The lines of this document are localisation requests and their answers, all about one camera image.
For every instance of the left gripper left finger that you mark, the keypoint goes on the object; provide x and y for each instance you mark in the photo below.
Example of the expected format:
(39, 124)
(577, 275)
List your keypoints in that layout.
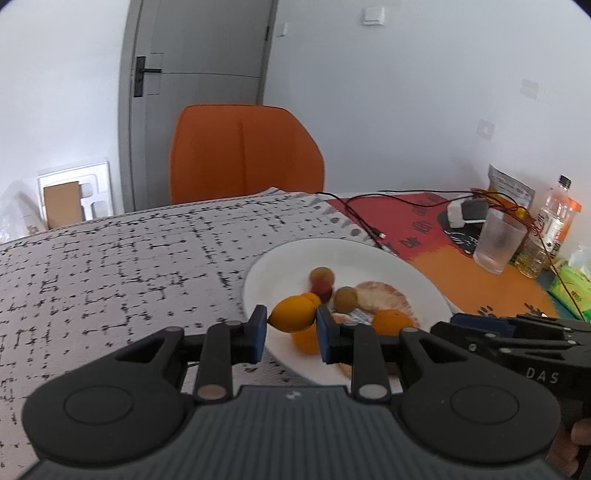
(223, 346)

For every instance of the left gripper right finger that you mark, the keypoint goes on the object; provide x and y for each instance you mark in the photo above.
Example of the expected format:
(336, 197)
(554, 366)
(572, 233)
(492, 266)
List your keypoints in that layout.
(359, 346)

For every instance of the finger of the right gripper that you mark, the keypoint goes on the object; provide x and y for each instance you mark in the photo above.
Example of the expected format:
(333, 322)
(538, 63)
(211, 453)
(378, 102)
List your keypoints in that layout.
(485, 320)
(466, 336)

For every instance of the large orange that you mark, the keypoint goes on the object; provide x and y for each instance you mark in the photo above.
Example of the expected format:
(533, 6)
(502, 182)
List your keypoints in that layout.
(390, 322)

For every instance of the green-brown round fruit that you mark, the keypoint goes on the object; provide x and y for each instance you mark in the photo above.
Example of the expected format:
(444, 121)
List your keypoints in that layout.
(346, 300)

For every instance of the medium orange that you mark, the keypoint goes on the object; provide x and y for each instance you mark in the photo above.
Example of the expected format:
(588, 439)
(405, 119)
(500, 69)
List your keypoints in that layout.
(306, 341)

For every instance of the small tangerine back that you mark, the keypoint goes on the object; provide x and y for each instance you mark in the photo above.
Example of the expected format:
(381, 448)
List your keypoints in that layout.
(313, 298)

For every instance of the small tangerine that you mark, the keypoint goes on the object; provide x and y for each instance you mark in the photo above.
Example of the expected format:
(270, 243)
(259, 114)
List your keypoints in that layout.
(313, 298)
(293, 314)

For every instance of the small tangerine front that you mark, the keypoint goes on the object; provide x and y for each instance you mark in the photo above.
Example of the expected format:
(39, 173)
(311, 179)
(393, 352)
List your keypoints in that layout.
(293, 314)

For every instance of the yellow-brown round fruit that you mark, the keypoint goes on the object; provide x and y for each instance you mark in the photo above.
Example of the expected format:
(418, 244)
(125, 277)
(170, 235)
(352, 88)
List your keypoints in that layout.
(322, 274)

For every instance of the dark red fruit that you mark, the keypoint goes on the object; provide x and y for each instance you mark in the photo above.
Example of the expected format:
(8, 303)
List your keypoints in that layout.
(323, 289)

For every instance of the person's right hand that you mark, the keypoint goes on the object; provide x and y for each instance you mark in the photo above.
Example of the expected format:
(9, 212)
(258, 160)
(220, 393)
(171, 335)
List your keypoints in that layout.
(570, 439)

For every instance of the green tissue pack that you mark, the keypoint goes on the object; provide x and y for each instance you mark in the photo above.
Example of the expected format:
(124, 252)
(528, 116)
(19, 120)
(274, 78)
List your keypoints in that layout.
(571, 288)

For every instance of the small oil bottle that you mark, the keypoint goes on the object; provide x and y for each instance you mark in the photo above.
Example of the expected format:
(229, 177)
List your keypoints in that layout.
(532, 258)

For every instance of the clear plastic cup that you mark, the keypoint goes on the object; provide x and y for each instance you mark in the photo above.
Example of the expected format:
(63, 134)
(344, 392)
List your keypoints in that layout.
(500, 238)

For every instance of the white ceramic plate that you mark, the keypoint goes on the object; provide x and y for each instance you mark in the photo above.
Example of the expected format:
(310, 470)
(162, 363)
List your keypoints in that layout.
(358, 283)

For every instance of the clear plastic bottle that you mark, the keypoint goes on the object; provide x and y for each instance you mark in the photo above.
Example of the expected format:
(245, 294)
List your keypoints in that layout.
(556, 215)

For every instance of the white black charger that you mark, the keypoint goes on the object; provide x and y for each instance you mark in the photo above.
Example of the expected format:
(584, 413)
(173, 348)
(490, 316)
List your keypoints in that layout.
(463, 212)

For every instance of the red orange table mat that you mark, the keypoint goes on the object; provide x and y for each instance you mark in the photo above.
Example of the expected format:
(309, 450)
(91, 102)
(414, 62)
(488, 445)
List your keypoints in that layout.
(413, 225)

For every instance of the grey snack pouch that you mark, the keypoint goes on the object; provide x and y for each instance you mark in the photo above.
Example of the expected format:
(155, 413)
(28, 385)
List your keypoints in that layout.
(509, 194)

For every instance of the patterned white tablecloth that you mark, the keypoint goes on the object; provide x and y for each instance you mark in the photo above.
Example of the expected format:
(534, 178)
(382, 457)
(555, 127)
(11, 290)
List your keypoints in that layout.
(74, 294)

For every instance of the orange chair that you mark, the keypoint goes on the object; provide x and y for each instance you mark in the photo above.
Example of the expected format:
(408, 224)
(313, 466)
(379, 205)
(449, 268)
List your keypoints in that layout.
(222, 151)

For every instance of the white foam packaging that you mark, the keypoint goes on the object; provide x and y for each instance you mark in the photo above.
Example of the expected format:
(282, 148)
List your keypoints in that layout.
(95, 188)

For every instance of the brown cardboard piece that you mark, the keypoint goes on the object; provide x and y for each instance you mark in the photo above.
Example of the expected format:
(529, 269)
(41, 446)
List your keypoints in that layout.
(62, 205)

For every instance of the clear plastic bag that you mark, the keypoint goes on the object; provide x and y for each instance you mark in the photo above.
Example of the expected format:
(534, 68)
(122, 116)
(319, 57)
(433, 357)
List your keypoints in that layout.
(19, 217)

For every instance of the grey door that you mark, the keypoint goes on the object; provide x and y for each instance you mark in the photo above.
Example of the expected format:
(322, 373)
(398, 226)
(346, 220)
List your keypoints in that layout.
(210, 52)

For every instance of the black door handle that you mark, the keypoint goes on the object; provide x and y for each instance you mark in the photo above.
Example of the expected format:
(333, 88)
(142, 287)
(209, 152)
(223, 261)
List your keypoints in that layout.
(139, 74)

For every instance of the white light switch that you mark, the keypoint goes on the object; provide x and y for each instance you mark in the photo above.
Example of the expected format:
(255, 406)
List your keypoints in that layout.
(374, 16)

